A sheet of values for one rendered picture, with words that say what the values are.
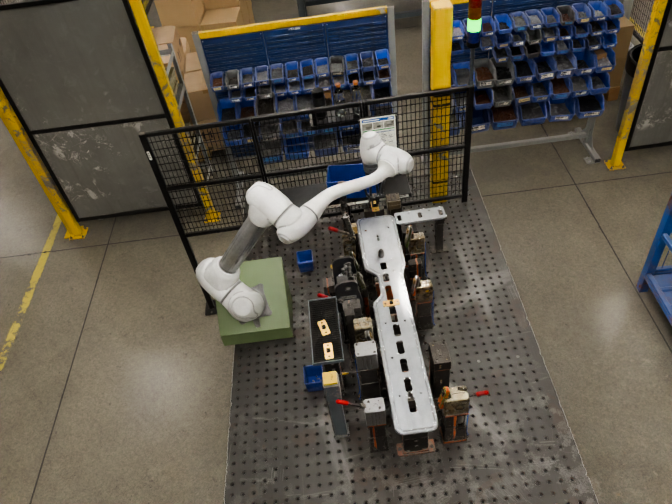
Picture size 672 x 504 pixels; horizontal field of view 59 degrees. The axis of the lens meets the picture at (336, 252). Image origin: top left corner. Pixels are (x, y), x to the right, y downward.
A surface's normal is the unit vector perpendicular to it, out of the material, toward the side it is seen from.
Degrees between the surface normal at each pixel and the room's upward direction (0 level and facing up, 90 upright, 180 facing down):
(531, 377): 0
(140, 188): 94
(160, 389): 0
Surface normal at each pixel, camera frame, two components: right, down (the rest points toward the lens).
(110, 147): 0.06, 0.69
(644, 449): -0.11, -0.70
